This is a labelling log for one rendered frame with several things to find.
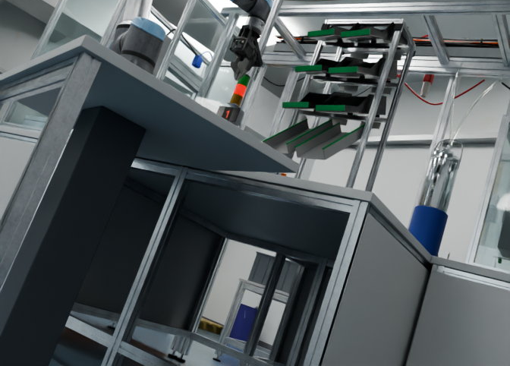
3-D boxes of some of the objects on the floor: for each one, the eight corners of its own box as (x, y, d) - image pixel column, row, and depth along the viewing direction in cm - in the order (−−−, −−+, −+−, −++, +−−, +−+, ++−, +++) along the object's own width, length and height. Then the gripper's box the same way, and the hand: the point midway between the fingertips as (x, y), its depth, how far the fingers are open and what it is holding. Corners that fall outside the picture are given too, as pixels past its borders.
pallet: (225, 337, 700) (228, 329, 702) (174, 321, 653) (177, 312, 656) (178, 316, 793) (181, 308, 796) (130, 300, 747) (133, 292, 749)
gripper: (237, 23, 218) (218, 71, 213) (255, 23, 213) (237, 72, 208) (247, 36, 225) (230, 82, 220) (266, 36, 220) (248, 83, 215)
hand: (238, 78), depth 217 cm, fingers closed
